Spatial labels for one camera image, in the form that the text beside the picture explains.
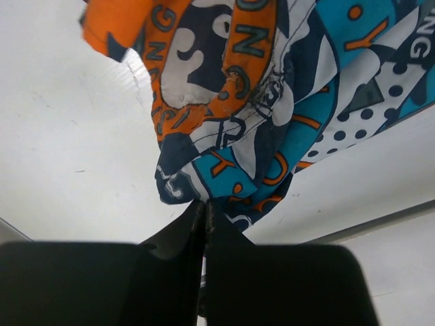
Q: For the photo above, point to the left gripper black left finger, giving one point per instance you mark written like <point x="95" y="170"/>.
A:
<point x="155" y="282"/>

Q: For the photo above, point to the colourful patterned shorts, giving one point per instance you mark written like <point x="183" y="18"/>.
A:
<point x="245" y="94"/>

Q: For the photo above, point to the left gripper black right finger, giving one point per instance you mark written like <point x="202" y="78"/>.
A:
<point x="284" y="284"/>

